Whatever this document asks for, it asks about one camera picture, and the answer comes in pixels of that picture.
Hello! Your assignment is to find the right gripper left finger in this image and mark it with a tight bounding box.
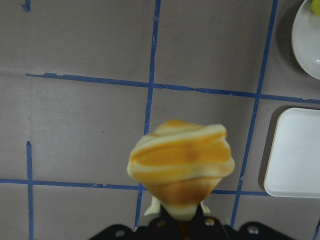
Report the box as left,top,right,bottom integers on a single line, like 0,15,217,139
89,212,180,240

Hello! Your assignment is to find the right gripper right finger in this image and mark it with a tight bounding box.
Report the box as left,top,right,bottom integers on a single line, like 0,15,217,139
187,206,292,240

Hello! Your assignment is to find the cream round plate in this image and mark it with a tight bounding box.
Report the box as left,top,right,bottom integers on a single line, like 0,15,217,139
291,0,320,79

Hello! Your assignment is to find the white rectangular tray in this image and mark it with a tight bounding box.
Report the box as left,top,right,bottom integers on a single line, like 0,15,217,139
263,107,320,199

